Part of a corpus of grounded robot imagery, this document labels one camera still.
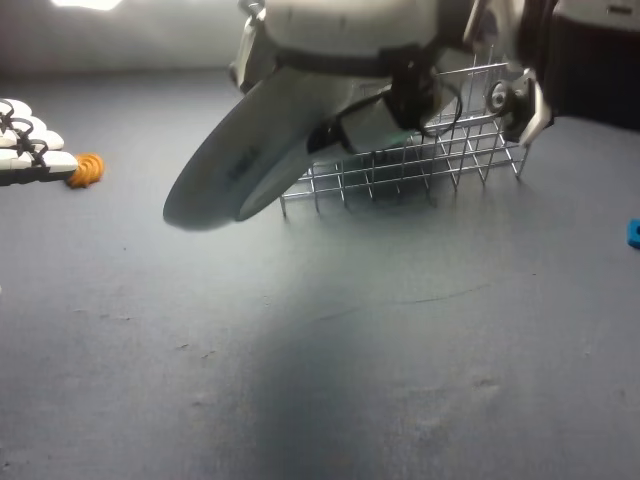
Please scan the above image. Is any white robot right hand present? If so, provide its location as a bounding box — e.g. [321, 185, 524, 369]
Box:
[229, 0, 466, 154]

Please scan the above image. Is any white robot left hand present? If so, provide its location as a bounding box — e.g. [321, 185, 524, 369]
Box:
[0, 98, 80, 187]

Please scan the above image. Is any white plate with dark rim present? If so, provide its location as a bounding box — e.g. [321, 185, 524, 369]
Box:
[163, 64, 361, 232]

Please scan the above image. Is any orange swirl cookie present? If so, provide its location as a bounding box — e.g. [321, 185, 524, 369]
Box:
[65, 152, 106, 190]

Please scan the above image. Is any silver wire rack shelf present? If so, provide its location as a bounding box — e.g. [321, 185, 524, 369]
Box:
[279, 47, 531, 217]

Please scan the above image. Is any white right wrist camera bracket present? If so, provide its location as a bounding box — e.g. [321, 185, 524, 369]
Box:
[462, 0, 557, 147]

